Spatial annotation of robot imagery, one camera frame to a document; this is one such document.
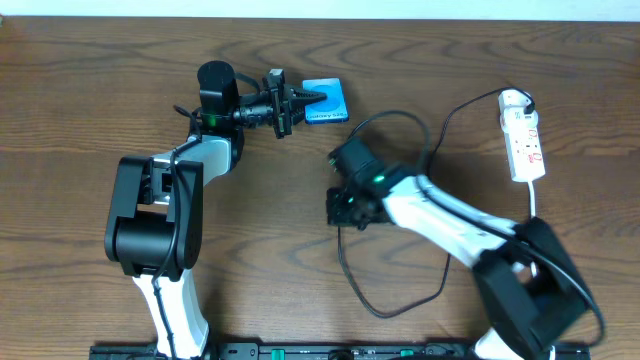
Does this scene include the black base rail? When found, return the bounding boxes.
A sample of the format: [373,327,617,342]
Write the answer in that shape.
[88,342,591,360]

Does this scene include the white usb charger plug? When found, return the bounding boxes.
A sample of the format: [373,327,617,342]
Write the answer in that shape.
[498,88,535,115]

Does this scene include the black charger cable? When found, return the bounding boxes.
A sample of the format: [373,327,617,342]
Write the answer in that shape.
[335,86,536,320]

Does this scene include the white power strip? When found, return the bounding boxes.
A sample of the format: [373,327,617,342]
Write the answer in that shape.
[500,108,546,183]

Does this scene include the blue screen smartphone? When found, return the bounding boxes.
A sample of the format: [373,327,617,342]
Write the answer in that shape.
[302,78,349,125]

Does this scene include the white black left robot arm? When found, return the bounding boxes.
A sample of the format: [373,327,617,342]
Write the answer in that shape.
[104,60,330,359]

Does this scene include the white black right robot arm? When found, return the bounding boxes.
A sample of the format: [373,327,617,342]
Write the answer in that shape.
[326,137,590,359]

